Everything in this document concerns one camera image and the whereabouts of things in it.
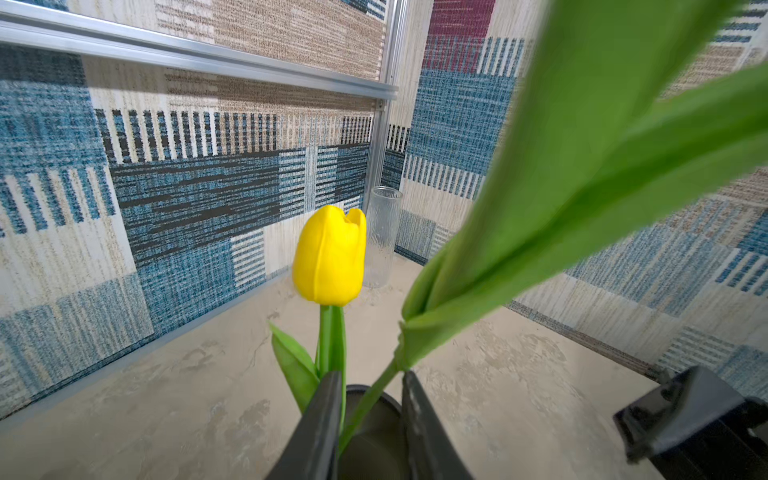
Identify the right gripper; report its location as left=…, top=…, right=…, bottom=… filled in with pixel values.
left=613, top=366, right=767, bottom=479

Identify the yellow tulip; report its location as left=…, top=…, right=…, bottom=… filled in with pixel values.
left=270, top=205, right=367, bottom=411

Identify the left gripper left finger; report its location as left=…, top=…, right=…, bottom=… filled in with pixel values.
left=266, top=372, right=342, bottom=480

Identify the white tulip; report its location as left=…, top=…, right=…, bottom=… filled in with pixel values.
left=339, top=1, right=767, bottom=447

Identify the black cylindrical vase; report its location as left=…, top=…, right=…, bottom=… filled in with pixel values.
left=337, top=393, right=411, bottom=479

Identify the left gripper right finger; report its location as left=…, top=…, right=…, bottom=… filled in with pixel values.
left=401, top=371, right=473, bottom=479

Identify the clear glass vase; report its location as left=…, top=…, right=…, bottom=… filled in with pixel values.
left=364, top=186, right=403, bottom=288

